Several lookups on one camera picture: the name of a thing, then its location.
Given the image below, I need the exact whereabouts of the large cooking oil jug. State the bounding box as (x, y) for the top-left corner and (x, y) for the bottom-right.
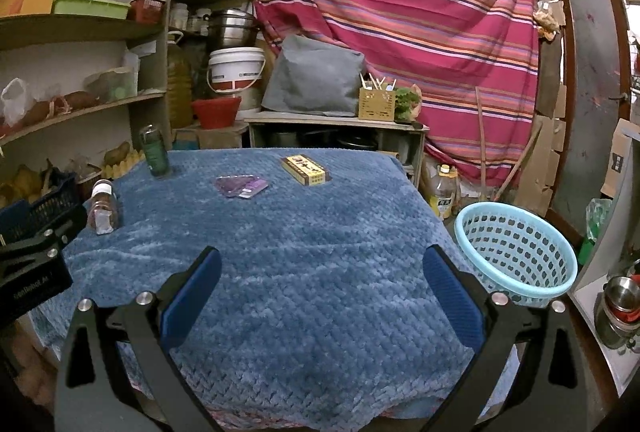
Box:
(165, 30), (193, 129)

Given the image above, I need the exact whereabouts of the steel cup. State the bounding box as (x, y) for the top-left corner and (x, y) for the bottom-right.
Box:
(594, 276), (640, 349)

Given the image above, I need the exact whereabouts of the clear purple plastic packet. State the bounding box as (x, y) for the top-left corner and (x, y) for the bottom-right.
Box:
(215, 175), (269, 199)

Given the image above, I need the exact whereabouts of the clear plastic container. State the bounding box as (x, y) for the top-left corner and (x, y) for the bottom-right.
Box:
(85, 66), (138, 102)

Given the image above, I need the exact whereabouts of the white plastic bag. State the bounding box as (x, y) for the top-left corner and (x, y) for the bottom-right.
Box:
(1, 78), (28, 127)

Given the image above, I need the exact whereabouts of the green plastic tray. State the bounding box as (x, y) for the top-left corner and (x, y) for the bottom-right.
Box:
(52, 0), (131, 20)

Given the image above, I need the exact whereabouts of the yellow egg tray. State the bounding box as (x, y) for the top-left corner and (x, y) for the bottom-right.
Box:
(100, 152), (146, 180)

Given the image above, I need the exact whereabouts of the low wooden table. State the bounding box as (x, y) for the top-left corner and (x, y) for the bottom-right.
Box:
(243, 111), (428, 177)

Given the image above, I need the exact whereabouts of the wooden framed door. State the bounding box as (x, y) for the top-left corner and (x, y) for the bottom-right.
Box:
(550, 0), (633, 243)

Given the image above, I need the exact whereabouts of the green leafy vegetable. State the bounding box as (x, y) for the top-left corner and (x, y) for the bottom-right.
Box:
(395, 85), (422, 121)

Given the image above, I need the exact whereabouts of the green plastic bag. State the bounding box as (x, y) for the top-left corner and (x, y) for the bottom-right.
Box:
(577, 198), (613, 265)

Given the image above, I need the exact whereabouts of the orange box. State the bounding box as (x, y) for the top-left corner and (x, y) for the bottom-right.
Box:
(0, 0), (56, 17)

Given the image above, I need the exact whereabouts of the dark blue plastic crate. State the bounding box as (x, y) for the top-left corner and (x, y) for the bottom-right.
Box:
(0, 172), (83, 243)

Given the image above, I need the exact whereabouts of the light blue plastic basket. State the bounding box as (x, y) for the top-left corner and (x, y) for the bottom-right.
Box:
(454, 202), (578, 309)

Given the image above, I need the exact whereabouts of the yellow cardboard box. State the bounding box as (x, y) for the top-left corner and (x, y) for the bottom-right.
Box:
(281, 154), (332, 187)

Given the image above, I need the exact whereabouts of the red plastic basket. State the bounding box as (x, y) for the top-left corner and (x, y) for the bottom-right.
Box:
(191, 96), (242, 130)

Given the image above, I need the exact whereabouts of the white plastic bucket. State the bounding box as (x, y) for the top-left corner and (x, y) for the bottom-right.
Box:
(206, 46), (266, 93)

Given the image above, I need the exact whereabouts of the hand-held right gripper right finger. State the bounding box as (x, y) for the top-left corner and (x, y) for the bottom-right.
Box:
(422, 244), (588, 432)

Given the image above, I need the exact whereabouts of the grey fabric bag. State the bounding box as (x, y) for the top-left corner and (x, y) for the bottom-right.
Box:
(261, 34), (366, 117)

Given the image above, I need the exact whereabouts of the sweet potato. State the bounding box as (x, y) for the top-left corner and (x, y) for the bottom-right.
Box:
(22, 102), (53, 125)
(60, 92), (98, 110)

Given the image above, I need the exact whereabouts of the pile of yellow potatoes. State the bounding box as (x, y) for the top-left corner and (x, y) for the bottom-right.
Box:
(0, 164), (48, 207)

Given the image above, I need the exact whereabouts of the small clear plastic tub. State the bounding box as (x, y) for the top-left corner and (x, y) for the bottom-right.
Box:
(70, 157), (103, 185)

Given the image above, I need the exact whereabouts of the yellow utensil holder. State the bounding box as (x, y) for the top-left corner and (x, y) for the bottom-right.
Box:
(358, 72), (397, 120)

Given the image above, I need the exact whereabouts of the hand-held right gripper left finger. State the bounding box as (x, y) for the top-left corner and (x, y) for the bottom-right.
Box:
(54, 246), (223, 432)

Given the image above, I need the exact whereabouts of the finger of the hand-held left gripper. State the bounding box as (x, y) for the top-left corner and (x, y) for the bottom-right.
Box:
(0, 206), (88, 263)

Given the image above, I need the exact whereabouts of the red striped hanging cloth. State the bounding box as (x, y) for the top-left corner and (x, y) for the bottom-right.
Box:
(247, 0), (543, 187)

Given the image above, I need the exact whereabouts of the stack of cardboard pieces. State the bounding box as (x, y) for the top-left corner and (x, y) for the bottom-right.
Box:
(515, 76), (568, 215)

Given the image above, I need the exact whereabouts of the wooden stick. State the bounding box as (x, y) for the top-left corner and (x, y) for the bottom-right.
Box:
(475, 86), (488, 203)

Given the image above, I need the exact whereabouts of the small red basket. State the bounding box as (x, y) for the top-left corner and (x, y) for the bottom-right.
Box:
(129, 0), (166, 23)

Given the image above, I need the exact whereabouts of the clear spice bottle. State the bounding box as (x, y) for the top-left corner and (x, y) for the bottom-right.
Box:
(87, 179), (121, 235)

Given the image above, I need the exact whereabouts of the yellow label oil bottle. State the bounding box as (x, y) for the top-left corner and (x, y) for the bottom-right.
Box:
(429, 164), (460, 219)

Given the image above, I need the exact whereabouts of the green glass jar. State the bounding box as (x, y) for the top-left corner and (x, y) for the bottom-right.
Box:
(138, 124), (171, 179)

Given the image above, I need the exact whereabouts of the steel pot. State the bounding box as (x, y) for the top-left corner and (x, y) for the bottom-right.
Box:
(207, 9), (261, 50)

